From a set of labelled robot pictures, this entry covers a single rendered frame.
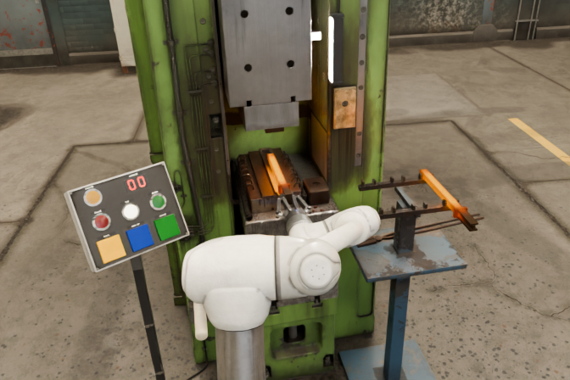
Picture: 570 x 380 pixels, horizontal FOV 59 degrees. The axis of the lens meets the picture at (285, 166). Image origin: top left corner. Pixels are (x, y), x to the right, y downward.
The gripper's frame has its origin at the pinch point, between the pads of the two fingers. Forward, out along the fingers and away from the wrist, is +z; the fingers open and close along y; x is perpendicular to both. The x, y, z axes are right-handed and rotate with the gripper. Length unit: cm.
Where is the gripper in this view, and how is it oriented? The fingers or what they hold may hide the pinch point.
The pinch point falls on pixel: (286, 193)
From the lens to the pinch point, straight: 189.3
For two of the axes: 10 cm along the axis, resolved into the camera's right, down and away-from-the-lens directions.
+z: -2.0, -4.5, 8.7
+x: -0.3, -8.8, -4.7
